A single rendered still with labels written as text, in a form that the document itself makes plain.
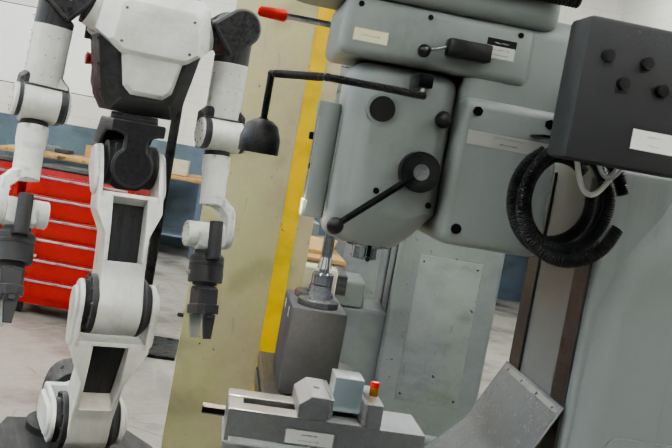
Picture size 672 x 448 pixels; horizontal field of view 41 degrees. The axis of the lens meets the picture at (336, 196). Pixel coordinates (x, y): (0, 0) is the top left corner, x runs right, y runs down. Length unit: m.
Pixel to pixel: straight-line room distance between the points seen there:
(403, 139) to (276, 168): 1.83
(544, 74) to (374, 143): 0.32
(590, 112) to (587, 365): 0.48
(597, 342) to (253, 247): 1.97
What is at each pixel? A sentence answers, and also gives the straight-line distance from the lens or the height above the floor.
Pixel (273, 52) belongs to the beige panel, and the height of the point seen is 1.78.
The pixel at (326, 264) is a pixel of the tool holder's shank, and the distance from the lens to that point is 1.94.
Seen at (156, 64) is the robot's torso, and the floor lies 1.59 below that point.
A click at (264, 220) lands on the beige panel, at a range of 3.36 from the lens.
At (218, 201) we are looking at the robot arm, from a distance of 2.29.
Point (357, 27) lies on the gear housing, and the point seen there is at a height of 1.67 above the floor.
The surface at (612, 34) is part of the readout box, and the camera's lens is 1.37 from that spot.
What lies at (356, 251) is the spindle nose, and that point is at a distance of 1.63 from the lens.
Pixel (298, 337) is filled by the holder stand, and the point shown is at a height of 1.06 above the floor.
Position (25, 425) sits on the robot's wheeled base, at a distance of 2.67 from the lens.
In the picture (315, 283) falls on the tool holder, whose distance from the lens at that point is 1.94.
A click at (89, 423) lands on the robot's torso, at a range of 2.34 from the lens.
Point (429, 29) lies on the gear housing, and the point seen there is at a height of 1.69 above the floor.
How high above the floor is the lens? 1.47
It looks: 3 degrees down
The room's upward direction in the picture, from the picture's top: 10 degrees clockwise
